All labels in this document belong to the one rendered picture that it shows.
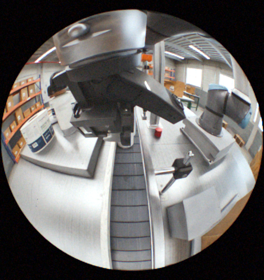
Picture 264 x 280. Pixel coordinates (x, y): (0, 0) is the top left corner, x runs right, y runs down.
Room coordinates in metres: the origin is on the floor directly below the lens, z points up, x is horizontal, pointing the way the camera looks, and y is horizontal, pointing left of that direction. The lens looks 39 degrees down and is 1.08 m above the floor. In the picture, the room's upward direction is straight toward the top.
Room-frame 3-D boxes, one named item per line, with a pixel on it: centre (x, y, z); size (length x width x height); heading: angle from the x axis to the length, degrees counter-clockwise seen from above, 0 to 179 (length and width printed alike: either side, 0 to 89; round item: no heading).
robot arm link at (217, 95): (0.30, -0.40, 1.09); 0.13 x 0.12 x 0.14; 17
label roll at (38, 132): (0.24, 0.50, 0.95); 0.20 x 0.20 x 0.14
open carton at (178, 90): (2.01, -0.98, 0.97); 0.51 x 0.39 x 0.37; 105
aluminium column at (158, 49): (0.44, -0.12, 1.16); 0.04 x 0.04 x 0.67; 2
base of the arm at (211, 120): (0.31, -0.41, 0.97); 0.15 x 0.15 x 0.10
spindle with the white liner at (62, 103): (0.31, 0.30, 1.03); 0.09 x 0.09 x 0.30
